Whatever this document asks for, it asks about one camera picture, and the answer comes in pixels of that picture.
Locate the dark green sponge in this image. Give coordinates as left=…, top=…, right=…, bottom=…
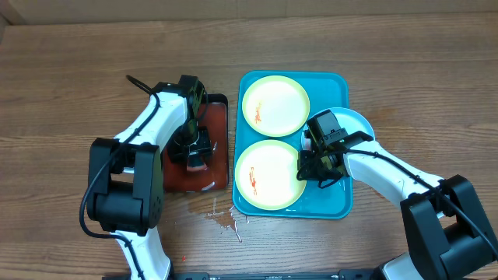
left=186, top=155, right=207, bottom=172

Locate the light blue plate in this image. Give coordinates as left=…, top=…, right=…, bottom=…
left=300, top=107, right=375, bottom=151

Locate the yellow-green plate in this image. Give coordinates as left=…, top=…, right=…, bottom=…
left=241, top=75, right=310, bottom=138
left=234, top=139, right=307, bottom=211

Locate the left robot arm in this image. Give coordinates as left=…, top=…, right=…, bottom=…
left=79, top=75, right=212, bottom=279

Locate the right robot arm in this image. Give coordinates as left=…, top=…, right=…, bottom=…
left=296, top=108, right=497, bottom=279

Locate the black tray with red water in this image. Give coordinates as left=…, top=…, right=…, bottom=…
left=163, top=93, right=230, bottom=193

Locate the teal plastic tray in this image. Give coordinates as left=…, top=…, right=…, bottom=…
left=232, top=70, right=354, bottom=220

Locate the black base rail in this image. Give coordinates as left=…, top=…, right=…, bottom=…
left=168, top=268, right=384, bottom=280

